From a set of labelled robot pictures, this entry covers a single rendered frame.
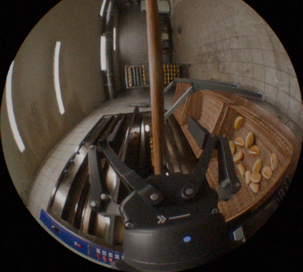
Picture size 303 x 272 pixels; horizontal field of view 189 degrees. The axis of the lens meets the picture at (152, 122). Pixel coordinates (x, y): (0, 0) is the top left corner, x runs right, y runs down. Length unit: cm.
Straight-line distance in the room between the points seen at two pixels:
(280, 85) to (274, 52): 35
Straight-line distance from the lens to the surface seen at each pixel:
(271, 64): 132
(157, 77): 22
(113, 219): 54
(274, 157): 64
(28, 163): 148
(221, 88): 75
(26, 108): 147
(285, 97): 123
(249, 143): 71
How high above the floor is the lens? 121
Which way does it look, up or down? 1 degrees down
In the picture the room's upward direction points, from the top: 94 degrees counter-clockwise
